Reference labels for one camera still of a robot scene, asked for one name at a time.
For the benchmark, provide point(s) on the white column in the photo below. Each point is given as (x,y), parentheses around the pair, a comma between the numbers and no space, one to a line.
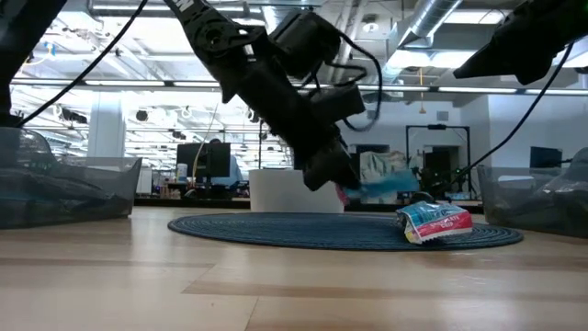
(106,133)

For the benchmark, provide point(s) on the white plastic bin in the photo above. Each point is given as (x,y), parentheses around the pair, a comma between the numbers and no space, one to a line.
(285,193)

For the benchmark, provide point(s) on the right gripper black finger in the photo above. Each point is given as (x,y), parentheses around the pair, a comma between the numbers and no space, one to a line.
(487,62)

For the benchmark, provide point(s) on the grey covered object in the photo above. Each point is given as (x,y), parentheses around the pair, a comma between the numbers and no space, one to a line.
(381,161)

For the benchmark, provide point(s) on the silver ventilation duct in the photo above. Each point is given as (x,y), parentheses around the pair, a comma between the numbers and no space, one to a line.
(427,23)

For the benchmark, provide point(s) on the long ceiling light strip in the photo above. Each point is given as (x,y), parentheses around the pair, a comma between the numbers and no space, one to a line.
(124,83)

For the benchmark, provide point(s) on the grey translucent plastic bin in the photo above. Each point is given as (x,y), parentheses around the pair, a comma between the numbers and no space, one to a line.
(69,193)
(533,202)

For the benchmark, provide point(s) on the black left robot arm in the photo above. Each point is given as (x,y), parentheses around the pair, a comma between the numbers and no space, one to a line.
(202,23)

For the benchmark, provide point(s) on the blue red-ended granola bar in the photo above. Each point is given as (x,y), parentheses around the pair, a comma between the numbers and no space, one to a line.
(386,186)
(436,220)

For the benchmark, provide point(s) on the round dark blue woven mat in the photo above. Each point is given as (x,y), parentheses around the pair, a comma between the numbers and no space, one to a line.
(298,232)

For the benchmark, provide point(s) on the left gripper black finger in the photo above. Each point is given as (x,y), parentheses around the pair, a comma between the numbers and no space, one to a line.
(324,172)
(351,177)

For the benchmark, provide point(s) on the black computer monitor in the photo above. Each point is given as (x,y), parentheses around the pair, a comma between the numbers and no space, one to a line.
(546,157)
(202,158)

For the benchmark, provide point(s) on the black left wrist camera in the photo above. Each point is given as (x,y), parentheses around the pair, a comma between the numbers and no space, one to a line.
(340,103)

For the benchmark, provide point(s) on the person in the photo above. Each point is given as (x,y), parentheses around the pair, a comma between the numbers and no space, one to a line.
(234,170)

